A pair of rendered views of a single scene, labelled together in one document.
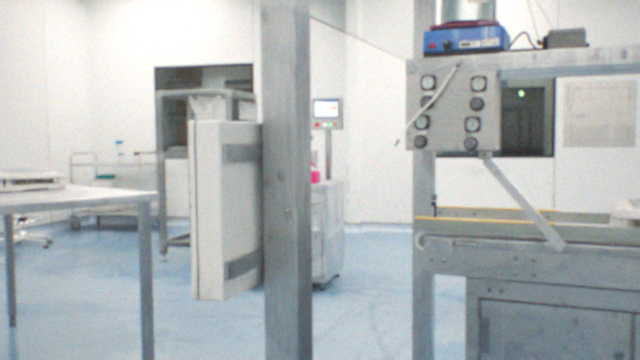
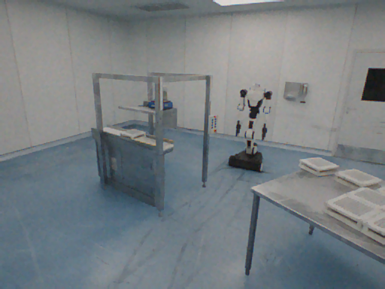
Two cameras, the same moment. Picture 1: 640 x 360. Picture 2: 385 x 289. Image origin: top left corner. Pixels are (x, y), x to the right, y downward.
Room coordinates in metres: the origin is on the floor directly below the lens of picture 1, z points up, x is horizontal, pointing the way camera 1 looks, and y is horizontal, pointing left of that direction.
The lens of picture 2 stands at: (4.33, 0.63, 1.77)
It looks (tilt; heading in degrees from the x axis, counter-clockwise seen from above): 18 degrees down; 193
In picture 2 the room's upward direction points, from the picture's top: 1 degrees clockwise
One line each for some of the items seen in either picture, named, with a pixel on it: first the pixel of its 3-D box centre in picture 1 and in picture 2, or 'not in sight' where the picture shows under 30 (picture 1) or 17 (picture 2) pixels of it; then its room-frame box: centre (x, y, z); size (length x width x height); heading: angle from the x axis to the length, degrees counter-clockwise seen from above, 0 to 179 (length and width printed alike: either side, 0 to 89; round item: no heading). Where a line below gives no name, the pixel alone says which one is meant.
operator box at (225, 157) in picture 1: (237, 205); (212, 124); (0.93, 0.13, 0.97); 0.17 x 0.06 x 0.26; 158
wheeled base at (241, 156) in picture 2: not in sight; (250, 154); (-0.19, 0.70, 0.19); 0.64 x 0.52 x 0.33; 165
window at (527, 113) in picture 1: (487, 104); not in sight; (6.60, -1.80, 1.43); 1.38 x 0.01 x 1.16; 75
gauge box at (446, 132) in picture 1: (452, 110); (167, 118); (1.52, -0.33, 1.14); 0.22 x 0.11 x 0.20; 68
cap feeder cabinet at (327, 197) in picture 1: (296, 231); not in sight; (4.48, 0.20, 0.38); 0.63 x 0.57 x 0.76; 75
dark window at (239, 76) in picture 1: (203, 110); not in sight; (7.44, 1.46, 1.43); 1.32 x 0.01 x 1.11; 75
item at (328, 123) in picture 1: (327, 139); not in sight; (4.56, -0.04, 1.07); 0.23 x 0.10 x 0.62; 75
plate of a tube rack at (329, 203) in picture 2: (26, 175); (352, 207); (2.72, 1.34, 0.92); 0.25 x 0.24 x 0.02; 133
